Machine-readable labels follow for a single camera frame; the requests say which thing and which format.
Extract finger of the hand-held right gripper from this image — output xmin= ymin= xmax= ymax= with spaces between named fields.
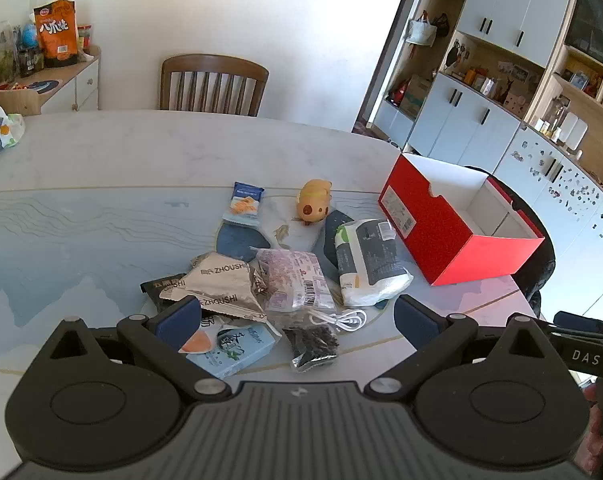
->
xmin=554 ymin=311 xmax=603 ymax=337

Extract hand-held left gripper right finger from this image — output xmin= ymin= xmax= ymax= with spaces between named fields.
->
xmin=365 ymin=295 xmax=575 ymax=403

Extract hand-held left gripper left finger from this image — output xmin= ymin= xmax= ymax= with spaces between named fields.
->
xmin=25 ymin=296 xmax=231 ymax=402

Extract black snack packet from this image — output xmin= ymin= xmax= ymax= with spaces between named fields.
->
xmin=140 ymin=274 xmax=188 ymax=307

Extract silver snack bag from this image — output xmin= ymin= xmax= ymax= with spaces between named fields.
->
xmin=160 ymin=251 xmax=268 ymax=322

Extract white usb cable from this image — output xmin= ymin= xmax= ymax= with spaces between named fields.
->
xmin=309 ymin=308 xmax=368 ymax=334

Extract white tissue pack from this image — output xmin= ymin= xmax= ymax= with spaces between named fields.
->
xmin=334 ymin=218 xmax=414 ymax=307

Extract red cardboard box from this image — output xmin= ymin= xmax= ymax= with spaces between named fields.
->
xmin=379 ymin=152 xmax=546 ymax=287

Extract pink clear snack packet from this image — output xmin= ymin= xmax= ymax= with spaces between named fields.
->
xmin=251 ymin=247 xmax=335 ymax=314

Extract white desktop with blue print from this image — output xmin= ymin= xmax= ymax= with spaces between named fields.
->
xmin=0 ymin=109 xmax=532 ymax=461

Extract orange and white packet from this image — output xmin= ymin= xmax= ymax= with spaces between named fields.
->
xmin=178 ymin=327 xmax=223 ymax=357

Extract light blue packet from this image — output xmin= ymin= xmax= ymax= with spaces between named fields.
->
xmin=186 ymin=322 xmax=282 ymax=380

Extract clear packet of black tea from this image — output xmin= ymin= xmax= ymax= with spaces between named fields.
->
xmin=281 ymin=326 xmax=340 ymax=372

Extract blue snack packet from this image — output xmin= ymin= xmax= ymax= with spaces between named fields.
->
xmin=222 ymin=181 xmax=265 ymax=226

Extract orange plush animal toy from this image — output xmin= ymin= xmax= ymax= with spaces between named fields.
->
xmin=295 ymin=178 xmax=333 ymax=225

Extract white containers on shelf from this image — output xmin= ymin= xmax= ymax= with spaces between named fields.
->
xmin=558 ymin=112 xmax=588 ymax=151

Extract cardboard box in cabinet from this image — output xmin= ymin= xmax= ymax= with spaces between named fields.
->
xmin=399 ymin=75 xmax=433 ymax=117

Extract red bag in cabinet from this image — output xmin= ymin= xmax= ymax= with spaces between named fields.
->
xmin=386 ymin=80 xmax=410 ymax=107

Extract brown wooden chair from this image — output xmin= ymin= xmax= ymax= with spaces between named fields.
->
xmin=160 ymin=54 xmax=270 ymax=118

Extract white sideboard with wooden top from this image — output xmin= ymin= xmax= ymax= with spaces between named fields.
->
xmin=0 ymin=45 xmax=102 ymax=117

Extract tissue pack with orange print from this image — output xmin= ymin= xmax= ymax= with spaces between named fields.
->
xmin=0 ymin=106 xmax=26 ymax=156

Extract light wooden box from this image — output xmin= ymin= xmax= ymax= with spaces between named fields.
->
xmin=0 ymin=87 xmax=41 ymax=117

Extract hanging white tote bag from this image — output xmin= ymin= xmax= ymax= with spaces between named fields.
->
xmin=406 ymin=12 xmax=437 ymax=47

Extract dark bottles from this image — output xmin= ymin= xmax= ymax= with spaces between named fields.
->
xmin=18 ymin=46 xmax=45 ymax=77

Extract large orange snack bag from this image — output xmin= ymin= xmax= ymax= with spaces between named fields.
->
xmin=34 ymin=0 xmax=80 ymax=69

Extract white and wood wall cabinet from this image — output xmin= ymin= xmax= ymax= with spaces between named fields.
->
xmin=371 ymin=0 xmax=603 ymax=266

